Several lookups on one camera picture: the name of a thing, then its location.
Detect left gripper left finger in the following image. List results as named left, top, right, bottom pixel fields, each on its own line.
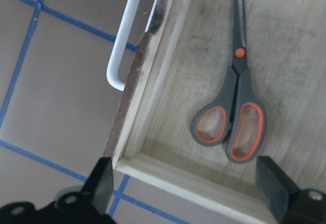
left=81, top=157, right=114, bottom=214

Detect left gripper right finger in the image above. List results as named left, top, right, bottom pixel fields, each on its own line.
left=255, top=156, right=301, bottom=223

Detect wooden drawer with white handle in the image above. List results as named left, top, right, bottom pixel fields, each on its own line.
left=105, top=0, right=325, bottom=223

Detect grey orange scissors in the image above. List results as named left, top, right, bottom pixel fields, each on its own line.
left=191, top=0, right=266, bottom=163

